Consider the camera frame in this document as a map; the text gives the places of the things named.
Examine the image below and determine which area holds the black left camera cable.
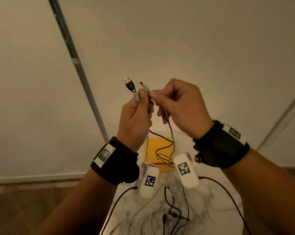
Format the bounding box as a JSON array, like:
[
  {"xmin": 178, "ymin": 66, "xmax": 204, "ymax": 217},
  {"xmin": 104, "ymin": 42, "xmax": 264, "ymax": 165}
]
[{"xmin": 100, "ymin": 186, "xmax": 138, "ymax": 235}]

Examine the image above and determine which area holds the white marble table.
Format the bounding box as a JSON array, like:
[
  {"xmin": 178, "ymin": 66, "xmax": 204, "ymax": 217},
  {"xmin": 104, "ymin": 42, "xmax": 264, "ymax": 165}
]
[{"xmin": 100, "ymin": 129, "xmax": 245, "ymax": 235}]

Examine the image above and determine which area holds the person's right forearm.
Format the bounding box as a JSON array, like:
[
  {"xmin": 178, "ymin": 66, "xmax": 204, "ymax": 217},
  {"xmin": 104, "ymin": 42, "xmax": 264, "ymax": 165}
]
[{"xmin": 221, "ymin": 149, "xmax": 295, "ymax": 235}]

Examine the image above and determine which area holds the person's right hand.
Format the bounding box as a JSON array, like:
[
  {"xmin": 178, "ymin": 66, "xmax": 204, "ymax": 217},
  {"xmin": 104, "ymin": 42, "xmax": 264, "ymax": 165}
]
[{"xmin": 149, "ymin": 78, "xmax": 214, "ymax": 140}]

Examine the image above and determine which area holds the white baseboard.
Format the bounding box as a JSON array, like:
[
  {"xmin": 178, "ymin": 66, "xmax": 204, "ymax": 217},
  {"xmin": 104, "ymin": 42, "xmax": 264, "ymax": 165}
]
[{"xmin": 0, "ymin": 172, "xmax": 87, "ymax": 185}]

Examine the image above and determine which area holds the black right camera cable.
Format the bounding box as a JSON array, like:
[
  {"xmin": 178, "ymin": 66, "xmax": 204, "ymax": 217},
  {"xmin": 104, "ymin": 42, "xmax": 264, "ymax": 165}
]
[{"xmin": 199, "ymin": 176, "xmax": 252, "ymax": 235}]

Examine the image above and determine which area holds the black right wristband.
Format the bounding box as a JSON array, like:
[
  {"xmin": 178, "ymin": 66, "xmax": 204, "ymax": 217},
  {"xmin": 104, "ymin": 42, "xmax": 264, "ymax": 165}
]
[{"xmin": 193, "ymin": 120, "xmax": 251, "ymax": 168}]

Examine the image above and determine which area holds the yellow box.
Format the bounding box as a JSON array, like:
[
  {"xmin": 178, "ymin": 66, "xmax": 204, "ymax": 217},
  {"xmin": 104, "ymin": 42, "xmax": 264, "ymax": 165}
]
[{"xmin": 144, "ymin": 137, "xmax": 176, "ymax": 173}]

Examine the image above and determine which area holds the black wristband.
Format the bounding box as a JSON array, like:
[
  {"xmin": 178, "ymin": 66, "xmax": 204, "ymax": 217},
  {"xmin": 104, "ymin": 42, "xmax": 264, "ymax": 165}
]
[
  {"xmin": 193, "ymin": 120, "xmax": 251, "ymax": 168},
  {"xmin": 90, "ymin": 136, "xmax": 140, "ymax": 185}
]

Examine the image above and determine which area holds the black camera cable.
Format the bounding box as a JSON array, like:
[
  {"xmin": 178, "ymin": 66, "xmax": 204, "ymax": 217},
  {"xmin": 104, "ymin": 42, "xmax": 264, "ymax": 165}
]
[
  {"xmin": 100, "ymin": 186, "xmax": 138, "ymax": 235},
  {"xmin": 199, "ymin": 176, "xmax": 252, "ymax": 235}
]

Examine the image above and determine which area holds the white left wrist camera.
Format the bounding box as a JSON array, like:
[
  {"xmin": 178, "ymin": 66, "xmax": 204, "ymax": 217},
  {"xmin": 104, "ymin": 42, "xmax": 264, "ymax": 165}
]
[{"xmin": 138, "ymin": 162, "xmax": 160, "ymax": 198}]

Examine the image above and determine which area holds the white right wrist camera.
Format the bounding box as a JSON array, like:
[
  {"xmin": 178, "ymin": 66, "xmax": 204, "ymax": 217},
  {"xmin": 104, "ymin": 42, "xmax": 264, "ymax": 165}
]
[{"xmin": 173, "ymin": 153, "xmax": 200, "ymax": 189}]

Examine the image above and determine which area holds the person's left hand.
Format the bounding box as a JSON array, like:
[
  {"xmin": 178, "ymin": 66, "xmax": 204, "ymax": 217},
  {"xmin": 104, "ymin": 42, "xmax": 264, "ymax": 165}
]
[{"xmin": 116, "ymin": 89, "xmax": 155, "ymax": 152}]

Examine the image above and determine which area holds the black left wristband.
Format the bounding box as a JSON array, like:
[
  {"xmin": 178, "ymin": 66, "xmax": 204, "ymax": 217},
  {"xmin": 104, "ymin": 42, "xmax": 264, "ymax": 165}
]
[{"xmin": 90, "ymin": 136, "xmax": 140, "ymax": 185}]

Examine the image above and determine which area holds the person's left forearm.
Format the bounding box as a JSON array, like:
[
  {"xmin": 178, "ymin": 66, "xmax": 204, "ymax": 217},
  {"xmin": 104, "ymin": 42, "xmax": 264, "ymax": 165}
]
[{"xmin": 35, "ymin": 168, "xmax": 118, "ymax": 235}]

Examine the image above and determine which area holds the slotted metal wall rail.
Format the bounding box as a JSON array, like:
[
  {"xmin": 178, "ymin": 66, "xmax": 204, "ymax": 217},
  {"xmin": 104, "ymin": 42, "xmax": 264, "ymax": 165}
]
[
  {"xmin": 47, "ymin": 0, "xmax": 110, "ymax": 143},
  {"xmin": 256, "ymin": 86, "xmax": 295, "ymax": 151}
]

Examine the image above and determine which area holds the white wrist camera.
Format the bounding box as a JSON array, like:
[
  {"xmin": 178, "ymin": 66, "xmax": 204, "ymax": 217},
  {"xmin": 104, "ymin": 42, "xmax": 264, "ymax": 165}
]
[
  {"xmin": 173, "ymin": 153, "xmax": 200, "ymax": 189},
  {"xmin": 138, "ymin": 162, "xmax": 160, "ymax": 198}
]

